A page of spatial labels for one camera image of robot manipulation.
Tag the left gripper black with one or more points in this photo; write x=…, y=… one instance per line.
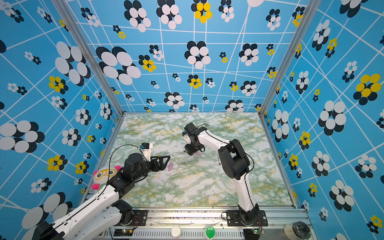
x=157, y=167

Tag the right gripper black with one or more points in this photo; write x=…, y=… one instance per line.
x=189, y=150

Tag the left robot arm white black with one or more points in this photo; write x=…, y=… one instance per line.
x=106, y=208

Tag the light green pen cap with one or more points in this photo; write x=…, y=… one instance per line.
x=175, y=176

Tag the light green pen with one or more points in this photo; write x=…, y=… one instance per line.
x=189, y=162

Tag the plush toy pink green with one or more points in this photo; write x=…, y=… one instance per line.
x=101, y=176

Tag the white push button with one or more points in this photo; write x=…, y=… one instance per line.
x=176, y=231

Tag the green push button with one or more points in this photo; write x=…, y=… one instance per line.
x=209, y=233

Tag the tape roll spool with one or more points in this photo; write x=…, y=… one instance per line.
x=297, y=231

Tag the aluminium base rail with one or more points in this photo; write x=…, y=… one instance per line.
x=225, y=220

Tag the right aluminium corner post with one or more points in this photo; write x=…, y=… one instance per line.
x=289, y=54

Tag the aluminium corner post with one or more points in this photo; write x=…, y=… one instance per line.
x=79, y=38
x=289, y=54

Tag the left aluminium corner post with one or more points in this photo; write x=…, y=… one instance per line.
x=79, y=38

